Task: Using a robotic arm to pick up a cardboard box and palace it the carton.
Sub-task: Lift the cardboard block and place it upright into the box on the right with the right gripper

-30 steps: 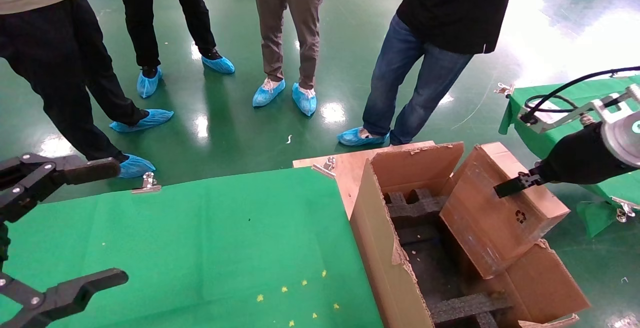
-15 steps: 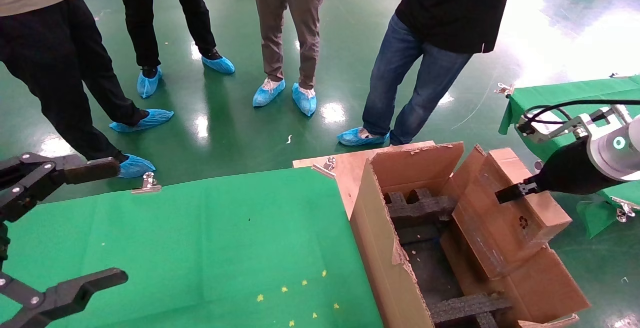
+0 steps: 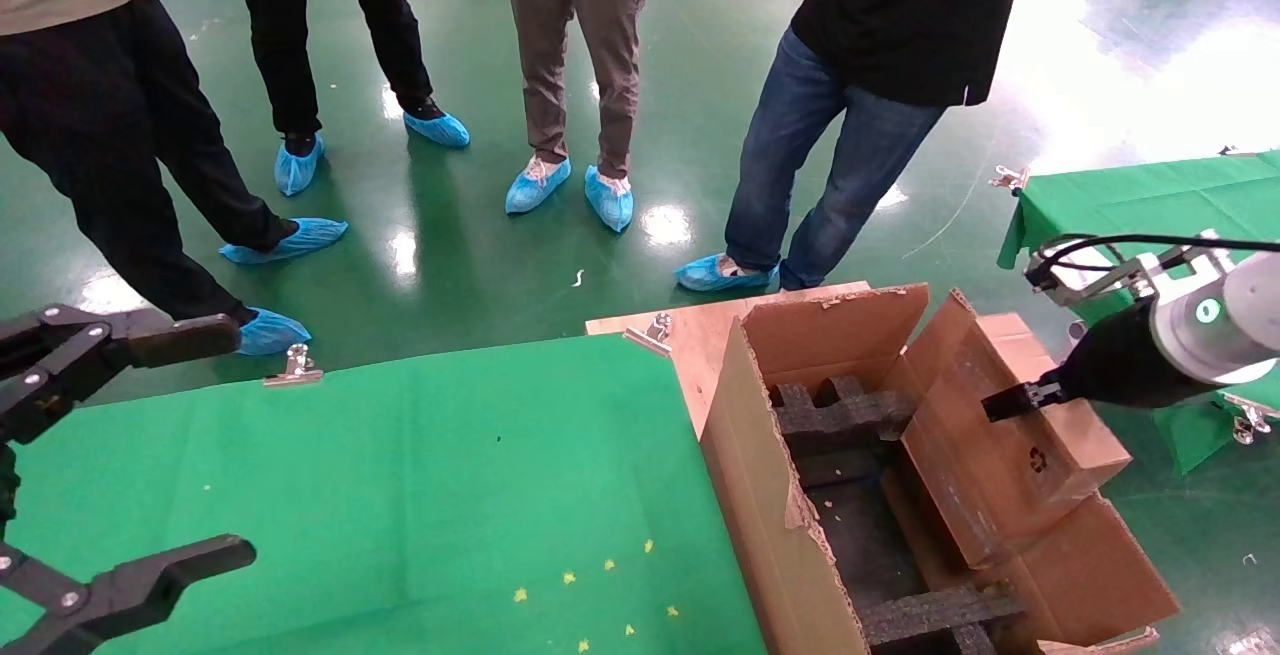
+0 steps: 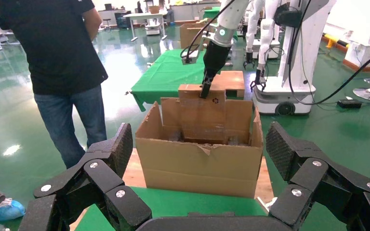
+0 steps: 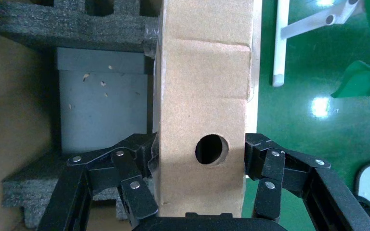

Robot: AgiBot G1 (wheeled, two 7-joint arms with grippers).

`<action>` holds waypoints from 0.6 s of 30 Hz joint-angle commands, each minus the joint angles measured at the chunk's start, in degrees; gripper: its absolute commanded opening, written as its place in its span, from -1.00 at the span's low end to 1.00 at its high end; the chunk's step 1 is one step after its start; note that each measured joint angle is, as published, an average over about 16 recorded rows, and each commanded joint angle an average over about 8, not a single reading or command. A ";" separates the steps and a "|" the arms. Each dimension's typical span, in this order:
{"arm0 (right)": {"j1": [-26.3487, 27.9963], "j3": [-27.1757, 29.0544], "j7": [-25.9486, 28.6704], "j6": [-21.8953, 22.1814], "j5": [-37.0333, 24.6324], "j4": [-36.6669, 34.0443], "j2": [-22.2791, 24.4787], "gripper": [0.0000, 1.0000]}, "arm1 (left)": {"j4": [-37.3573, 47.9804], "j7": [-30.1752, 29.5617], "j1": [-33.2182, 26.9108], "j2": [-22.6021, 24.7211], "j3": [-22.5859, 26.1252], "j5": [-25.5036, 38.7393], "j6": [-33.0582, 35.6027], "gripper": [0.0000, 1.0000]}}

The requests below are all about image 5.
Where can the small cardboard box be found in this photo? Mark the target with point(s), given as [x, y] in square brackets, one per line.
[201, 95]

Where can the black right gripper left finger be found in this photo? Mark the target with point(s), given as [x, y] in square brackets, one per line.
[124, 159]

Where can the black foam insert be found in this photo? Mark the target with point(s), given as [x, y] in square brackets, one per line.
[76, 28]
[22, 194]

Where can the white metal table frame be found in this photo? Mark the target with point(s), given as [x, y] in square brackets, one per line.
[280, 47]

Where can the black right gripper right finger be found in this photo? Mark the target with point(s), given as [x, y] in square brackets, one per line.
[274, 162]

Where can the large open cardboard carton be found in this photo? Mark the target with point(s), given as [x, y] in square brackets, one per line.
[12, 111]

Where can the green tablecloth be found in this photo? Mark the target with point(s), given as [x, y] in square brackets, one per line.
[360, 79]

